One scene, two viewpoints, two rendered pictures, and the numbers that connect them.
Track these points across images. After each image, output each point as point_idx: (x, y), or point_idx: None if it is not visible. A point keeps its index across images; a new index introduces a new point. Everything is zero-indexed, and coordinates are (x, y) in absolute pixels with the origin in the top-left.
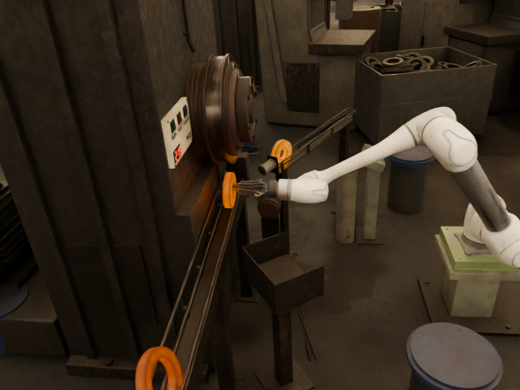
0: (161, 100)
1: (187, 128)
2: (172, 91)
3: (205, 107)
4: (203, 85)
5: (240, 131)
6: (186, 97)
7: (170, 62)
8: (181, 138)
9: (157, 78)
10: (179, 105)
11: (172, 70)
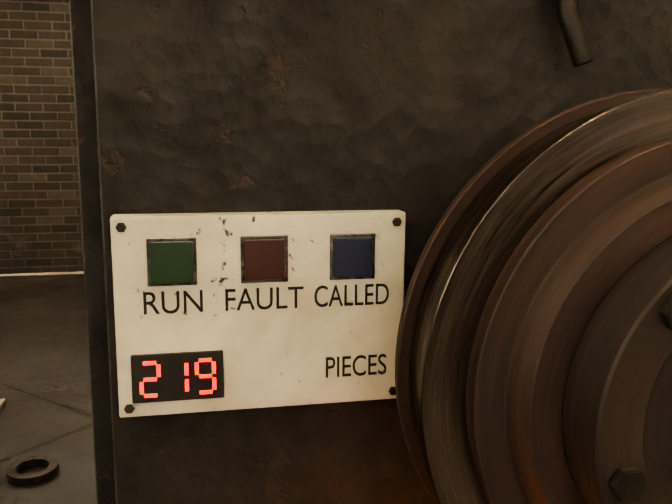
0: (154, 147)
1: (357, 330)
2: (294, 155)
3: (429, 275)
4: (469, 180)
5: (578, 479)
6: (402, 211)
7: (329, 44)
8: (259, 343)
9: (149, 59)
10: (293, 214)
11: (341, 83)
